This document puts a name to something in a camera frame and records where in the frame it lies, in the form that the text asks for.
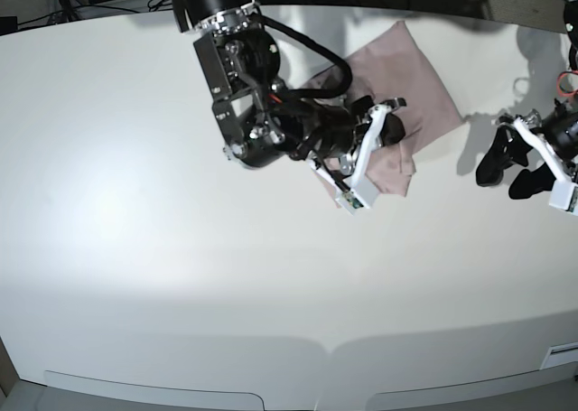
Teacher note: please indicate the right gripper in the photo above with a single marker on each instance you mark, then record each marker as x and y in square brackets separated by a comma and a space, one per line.
[331, 131]

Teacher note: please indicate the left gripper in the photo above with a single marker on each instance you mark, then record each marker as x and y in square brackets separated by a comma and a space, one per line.
[559, 129]

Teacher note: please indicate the pink T-shirt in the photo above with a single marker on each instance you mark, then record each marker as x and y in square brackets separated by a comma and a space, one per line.
[407, 107]

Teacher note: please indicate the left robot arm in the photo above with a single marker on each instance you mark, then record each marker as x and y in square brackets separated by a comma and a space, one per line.
[570, 23]

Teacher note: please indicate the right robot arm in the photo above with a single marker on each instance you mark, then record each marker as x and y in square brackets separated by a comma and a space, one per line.
[259, 117]

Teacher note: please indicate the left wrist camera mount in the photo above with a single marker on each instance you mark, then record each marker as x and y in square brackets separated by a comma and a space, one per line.
[563, 195]

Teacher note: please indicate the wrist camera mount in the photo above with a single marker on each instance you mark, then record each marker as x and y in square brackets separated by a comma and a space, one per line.
[563, 195]
[347, 175]

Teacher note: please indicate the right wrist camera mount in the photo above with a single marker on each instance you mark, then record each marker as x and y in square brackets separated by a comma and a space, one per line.
[347, 175]

